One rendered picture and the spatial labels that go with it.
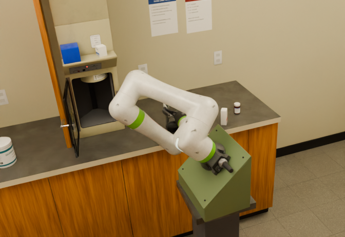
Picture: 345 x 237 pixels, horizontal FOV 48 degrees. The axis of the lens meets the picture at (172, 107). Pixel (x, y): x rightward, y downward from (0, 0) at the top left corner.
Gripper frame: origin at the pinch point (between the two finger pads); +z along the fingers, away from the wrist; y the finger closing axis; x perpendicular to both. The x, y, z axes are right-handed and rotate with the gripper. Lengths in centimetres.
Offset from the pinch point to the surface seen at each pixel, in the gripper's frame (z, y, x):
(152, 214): -10, 23, 77
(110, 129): 16.0, 40.3, 16.6
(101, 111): 34, 43, 11
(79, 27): 15, 48, -55
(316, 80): 61, -157, 37
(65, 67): 5, 61, -36
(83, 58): 10, 50, -38
